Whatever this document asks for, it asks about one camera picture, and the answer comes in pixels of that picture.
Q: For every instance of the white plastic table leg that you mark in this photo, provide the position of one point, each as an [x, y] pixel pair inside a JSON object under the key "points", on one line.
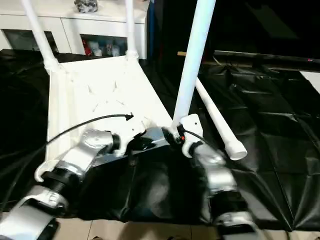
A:
{"points": [[37, 30], [220, 120], [192, 62], [130, 25]]}

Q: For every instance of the white plastic table top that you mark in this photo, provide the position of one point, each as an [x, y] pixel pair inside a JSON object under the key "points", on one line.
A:
{"points": [[87, 82]]}

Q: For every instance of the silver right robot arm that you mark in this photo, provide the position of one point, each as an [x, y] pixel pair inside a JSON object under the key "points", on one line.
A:
{"points": [[220, 175]]}

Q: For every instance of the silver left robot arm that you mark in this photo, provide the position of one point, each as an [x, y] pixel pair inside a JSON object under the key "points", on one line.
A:
{"points": [[95, 140]]}

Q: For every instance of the small tan label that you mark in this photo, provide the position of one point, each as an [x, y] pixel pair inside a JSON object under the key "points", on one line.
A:
{"points": [[181, 53]]}

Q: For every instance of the grey robot left foot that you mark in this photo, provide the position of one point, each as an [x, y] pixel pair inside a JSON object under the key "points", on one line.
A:
{"points": [[96, 238]]}

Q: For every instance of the red bottle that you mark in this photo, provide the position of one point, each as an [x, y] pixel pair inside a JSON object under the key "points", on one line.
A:
{"points": [[86, 47]]}

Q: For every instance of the long black bar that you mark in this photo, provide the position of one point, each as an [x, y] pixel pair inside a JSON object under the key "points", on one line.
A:
{"points": [[262, 56]]}

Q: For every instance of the white glass-door cabinet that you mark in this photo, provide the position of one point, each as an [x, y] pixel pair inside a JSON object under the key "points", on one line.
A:
{"points": [[75, 25]]}

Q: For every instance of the white flat sheet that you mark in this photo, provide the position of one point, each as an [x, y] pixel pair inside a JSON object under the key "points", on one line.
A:
{"points": [[313, 80]]}

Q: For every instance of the dark objects on cabinet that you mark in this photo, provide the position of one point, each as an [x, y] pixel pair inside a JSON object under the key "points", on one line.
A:
{"points": [[86, 5]]}

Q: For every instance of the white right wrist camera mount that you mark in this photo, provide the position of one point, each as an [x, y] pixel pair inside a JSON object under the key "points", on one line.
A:
{"points": [[192, 122]]}

